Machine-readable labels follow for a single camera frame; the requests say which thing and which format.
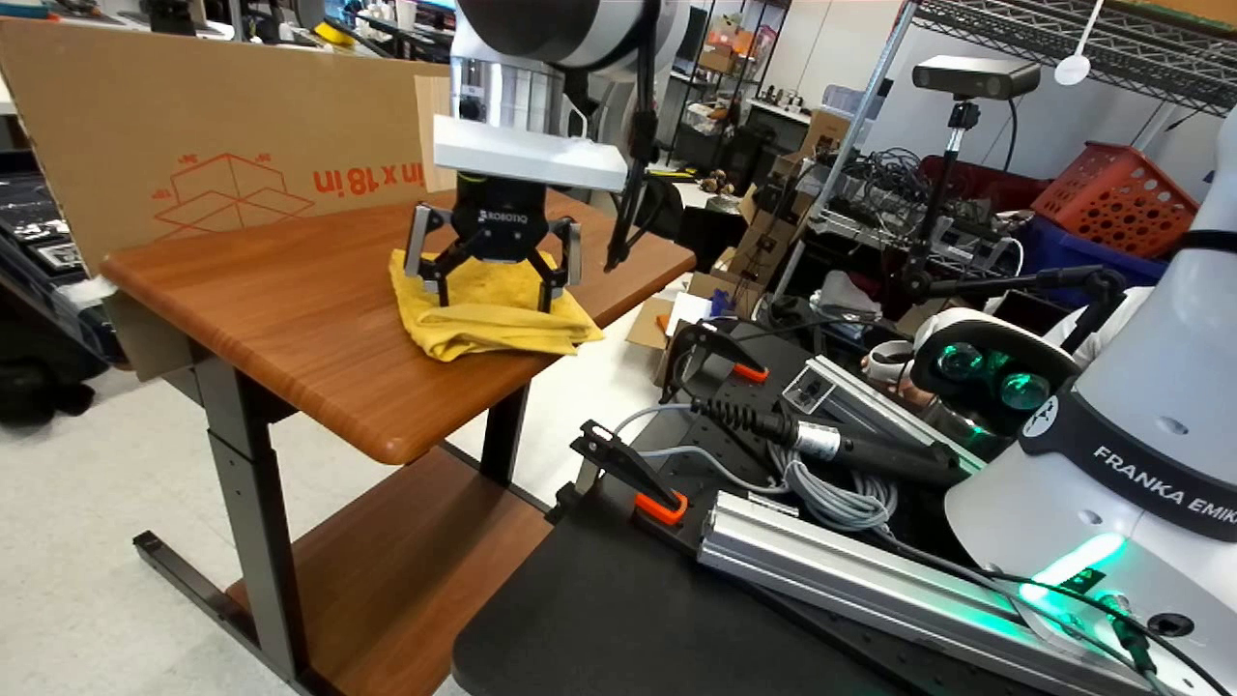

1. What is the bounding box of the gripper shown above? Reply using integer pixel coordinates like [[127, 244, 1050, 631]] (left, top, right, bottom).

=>
[[403, 175, 584, 313]]

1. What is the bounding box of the yellow towel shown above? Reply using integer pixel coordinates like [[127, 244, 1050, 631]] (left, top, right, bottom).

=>
[[388, 248, 606, 363]]

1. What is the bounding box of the stack of cardboard boxes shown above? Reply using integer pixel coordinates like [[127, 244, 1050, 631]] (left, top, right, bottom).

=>
[[625, 106, 853, 390]]

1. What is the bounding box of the black shelf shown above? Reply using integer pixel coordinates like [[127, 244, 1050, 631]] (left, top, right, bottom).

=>
[[665, 0, 795, 170]]

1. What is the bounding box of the large cardboard sheet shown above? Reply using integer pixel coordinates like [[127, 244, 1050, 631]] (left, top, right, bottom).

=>
[[0, 17, 455, 278]]

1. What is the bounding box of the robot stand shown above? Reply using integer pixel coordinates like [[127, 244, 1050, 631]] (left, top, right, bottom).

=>
[[451, 319, 1237, 696]]

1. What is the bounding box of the hand controller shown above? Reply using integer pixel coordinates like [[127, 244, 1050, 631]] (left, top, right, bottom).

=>
[[860, 338, 919, 390]]

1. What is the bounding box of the black bag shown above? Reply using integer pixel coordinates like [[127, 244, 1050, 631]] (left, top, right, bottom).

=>
[[0, 290, 109, 428]]

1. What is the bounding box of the red plastic bin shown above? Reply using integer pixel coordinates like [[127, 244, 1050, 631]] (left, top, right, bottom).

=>
[[918, 154, 1051, 216]]

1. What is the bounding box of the white headset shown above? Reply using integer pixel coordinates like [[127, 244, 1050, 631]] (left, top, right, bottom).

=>
[[909, 307, 1083, 439]]

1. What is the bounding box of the blue plastic bin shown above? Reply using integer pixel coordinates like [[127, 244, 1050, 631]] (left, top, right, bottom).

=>
[[1013, 214, 1172, 293]]

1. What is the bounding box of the white round hanging tag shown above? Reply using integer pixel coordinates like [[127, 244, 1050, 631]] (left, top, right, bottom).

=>
[[1052, 0, 1108, 87]]

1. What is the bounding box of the orange plastic basket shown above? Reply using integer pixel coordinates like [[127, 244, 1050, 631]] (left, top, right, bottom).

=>
[[1029, 141, 1201, 260]]

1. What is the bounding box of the black clamp with orange handle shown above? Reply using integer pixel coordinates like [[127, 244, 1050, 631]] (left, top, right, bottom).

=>
[[569, 419, 690, 528], [659, 319, 772, 404]]

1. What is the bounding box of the tangle of black cables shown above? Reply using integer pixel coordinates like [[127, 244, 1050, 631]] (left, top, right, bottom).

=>
[[839, 146, 934, 212]]

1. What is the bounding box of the short aluminium rail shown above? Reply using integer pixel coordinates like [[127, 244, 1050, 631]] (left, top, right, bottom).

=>
[[781, 355, 989, 477]]

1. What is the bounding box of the black cable with silver plug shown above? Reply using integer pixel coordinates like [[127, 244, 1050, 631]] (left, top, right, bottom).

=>
[[687, 394, 969, 489]]

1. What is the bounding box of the coil of grey cable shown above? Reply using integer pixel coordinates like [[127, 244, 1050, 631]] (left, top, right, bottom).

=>
[[613, 403, 902, 534]]

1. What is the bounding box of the long aluminium rail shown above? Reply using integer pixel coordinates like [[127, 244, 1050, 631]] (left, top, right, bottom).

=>
[[697, 489, 1165, 696]]

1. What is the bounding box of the camera on mount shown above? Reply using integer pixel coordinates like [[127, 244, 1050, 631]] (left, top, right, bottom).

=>
[[897, 54, 1132, 315]]

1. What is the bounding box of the metal wire shelf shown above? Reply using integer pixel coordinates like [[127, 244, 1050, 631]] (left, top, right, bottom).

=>
[[773, 0, 1237, 303]]

